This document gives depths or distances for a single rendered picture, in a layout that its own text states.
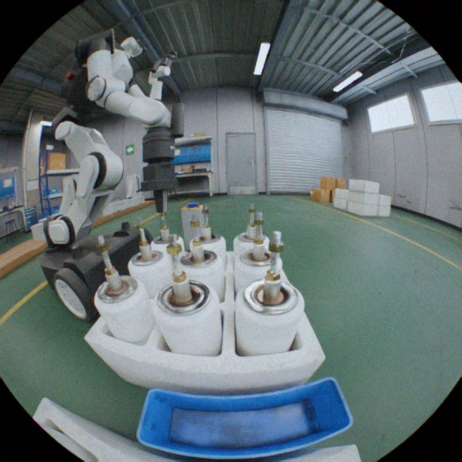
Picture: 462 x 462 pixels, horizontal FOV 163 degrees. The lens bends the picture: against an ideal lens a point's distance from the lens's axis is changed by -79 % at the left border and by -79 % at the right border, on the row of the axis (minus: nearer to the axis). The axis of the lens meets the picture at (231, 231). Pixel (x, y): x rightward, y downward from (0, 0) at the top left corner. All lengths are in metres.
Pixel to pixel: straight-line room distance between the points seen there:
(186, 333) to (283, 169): 5.46
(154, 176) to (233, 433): 0.57
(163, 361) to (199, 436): 0.21
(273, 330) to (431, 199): 5.13
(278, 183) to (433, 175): 4.88
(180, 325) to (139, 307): 0.09
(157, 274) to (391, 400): 0.62
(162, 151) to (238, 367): 0.44
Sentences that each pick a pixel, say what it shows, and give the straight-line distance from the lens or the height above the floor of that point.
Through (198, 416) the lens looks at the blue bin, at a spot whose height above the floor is 0.00.
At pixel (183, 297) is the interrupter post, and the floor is 0.26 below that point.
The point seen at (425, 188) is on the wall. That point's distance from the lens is 5.30.
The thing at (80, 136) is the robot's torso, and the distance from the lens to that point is 0.80.
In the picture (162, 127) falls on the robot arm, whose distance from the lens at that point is 0.44.
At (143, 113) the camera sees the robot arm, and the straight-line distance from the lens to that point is 0.45.
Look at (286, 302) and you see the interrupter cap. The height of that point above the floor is 0.25.
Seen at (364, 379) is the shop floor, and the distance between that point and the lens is 0.50.
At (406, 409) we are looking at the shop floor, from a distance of 0.55.
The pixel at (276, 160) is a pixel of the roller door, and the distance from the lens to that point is 5.50.
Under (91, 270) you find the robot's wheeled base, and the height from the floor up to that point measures 0.17.
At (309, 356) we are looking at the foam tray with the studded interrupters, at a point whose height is 0.18.
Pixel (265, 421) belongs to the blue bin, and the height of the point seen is 0.00.
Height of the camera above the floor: 0.39
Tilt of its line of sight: 17 degrees down
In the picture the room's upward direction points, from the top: 2 degrees counter-clockwise
